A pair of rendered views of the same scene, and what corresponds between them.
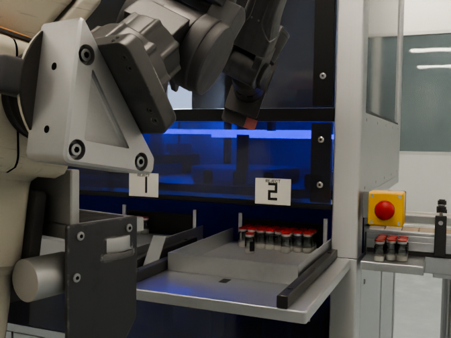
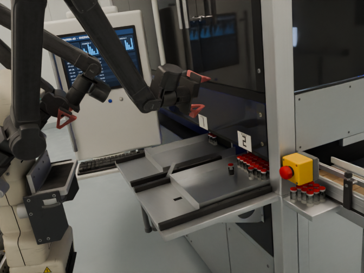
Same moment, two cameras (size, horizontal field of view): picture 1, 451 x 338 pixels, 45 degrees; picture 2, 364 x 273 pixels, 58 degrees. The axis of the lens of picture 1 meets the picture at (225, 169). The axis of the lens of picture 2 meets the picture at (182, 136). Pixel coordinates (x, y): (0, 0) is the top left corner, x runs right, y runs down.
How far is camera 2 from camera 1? 90 cm
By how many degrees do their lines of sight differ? 49
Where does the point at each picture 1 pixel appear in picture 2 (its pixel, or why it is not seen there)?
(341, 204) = (272, 160)
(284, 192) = (248, 143)
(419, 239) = (336, 192)
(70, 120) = not seen: outside the picture
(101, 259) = (42, 207)
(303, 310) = (164, 235)
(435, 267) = (346, 215)
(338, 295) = (274, 213)
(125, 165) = not seen: outside the picture
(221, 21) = (19, 135)
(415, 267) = (307, 214)
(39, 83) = not seen: outside the picture
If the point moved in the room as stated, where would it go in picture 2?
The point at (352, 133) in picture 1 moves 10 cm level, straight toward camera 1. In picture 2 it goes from (273, 114) to (249, 122)
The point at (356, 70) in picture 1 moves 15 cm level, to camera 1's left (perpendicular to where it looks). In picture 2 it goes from (273, 69) to (231, 69)
